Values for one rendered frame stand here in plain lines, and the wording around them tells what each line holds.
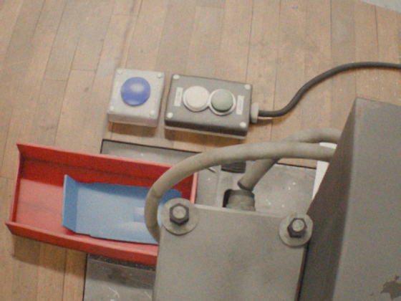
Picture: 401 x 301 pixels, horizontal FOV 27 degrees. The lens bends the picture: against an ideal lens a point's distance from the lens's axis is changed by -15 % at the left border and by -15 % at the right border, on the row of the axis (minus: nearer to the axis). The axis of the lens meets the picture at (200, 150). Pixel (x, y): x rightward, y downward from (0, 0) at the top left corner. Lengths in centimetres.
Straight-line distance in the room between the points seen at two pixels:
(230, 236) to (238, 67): 73
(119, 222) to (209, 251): 64
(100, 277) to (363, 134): 78
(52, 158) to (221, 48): 28
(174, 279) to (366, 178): 17
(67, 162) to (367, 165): 81
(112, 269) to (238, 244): 63
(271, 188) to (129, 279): 22
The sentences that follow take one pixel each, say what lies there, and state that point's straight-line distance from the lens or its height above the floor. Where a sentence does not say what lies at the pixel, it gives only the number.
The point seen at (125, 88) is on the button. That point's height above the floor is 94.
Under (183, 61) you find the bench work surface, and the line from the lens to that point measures 126.
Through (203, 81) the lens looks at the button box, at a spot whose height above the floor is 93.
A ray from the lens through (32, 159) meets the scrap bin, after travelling 121.
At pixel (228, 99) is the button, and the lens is 120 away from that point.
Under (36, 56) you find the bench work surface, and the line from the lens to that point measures 129.
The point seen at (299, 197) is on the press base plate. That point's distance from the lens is 120.
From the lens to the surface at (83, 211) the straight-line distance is 118.
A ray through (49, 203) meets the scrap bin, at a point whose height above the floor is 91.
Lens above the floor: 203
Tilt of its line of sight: 70 degrees down
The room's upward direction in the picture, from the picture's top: 4 degrees clockwise
